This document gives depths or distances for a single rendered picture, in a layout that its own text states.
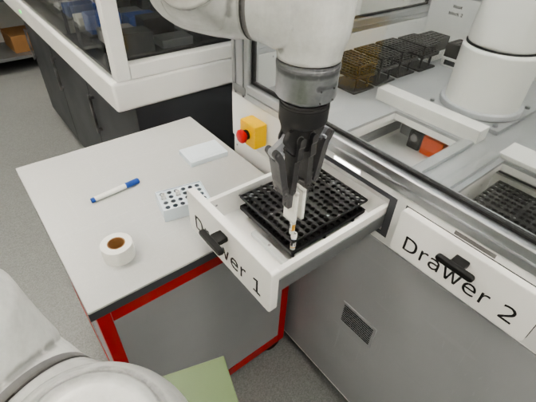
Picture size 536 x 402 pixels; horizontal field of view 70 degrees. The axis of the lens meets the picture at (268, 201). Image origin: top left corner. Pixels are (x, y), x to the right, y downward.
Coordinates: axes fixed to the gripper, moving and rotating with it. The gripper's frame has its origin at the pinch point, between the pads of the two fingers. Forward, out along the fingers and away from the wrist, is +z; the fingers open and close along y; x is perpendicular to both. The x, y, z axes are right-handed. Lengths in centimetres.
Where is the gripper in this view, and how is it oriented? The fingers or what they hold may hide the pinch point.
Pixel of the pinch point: (294, 202)
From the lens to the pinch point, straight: 69.5
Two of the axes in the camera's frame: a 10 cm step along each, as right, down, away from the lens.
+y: 7.8, -3.8, 4.9
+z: -0.3, 7.7, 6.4
